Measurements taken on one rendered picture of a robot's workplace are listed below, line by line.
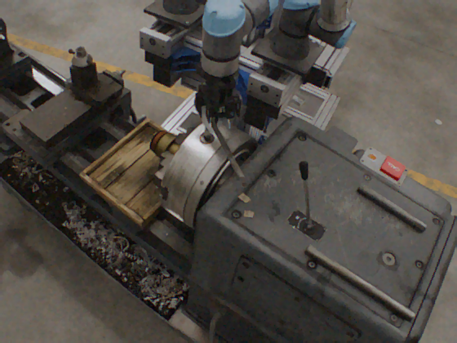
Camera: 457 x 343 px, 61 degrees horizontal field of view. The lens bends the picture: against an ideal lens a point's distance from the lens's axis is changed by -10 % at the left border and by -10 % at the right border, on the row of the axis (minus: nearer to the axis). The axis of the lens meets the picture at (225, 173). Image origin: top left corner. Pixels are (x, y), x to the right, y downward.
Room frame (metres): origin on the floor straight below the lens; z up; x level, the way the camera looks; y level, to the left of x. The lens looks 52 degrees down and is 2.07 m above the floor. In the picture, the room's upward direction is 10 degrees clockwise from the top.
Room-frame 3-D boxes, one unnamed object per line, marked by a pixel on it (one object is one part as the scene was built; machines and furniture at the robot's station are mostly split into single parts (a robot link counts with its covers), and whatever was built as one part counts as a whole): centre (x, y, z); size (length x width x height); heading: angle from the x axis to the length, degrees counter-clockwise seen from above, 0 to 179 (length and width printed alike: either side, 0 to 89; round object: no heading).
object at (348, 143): (0.84, -0.30, 1.24); 0.09 x 0.08 x 0.03; 62
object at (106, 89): (1.13, 0.56, 0.99); 0.20 x 0.10 x 0.05; 62
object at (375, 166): (0.77, -0.43, 1.23); 0.13 x 0.08 x 0.05; 62
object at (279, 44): (1.37, -0.15, 1.21); 0.15 x 0.15 x 0.10
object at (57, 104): (1.09, 0.62, 0.95); 0.43 x 0.17 x 0.05; 152
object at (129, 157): (0.89, 0.28, 0.89); 0.36 x 0.30 x 0.04; 152
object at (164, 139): (0.84, 0.19, 1.08); 0.09 x 0.09 x 0.09; 63
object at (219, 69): (0.69, 0.05, 1.55); 0.08 x 0.08 x 0.05
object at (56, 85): (1.06, 0.61, 0.77); 1.55 x 0.34 x 0.19; 62
